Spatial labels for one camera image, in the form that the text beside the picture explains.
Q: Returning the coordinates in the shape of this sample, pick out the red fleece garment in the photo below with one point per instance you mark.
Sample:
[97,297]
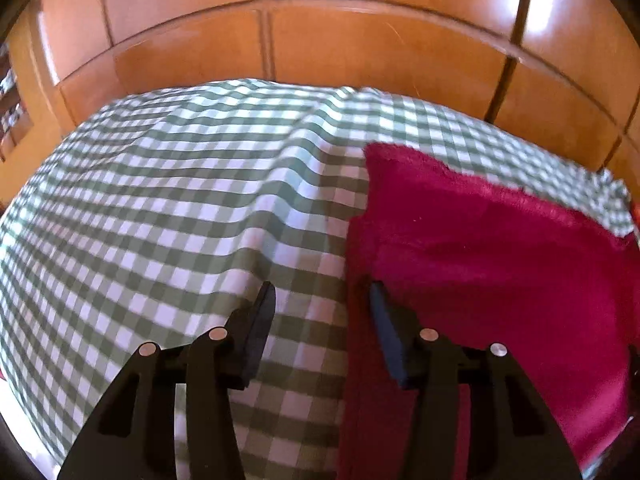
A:
[480,270]

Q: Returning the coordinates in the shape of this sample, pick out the wooden wardrobe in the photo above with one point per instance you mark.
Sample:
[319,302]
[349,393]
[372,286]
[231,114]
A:
[320,35]

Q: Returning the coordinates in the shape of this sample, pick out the green checkered tablecloth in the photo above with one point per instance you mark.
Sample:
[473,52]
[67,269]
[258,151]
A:
[190,200]

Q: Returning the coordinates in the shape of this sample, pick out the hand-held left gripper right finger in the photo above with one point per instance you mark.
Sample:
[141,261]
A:
[391,340]

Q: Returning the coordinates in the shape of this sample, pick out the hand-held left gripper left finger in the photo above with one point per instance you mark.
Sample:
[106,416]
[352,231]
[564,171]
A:
[256,330]

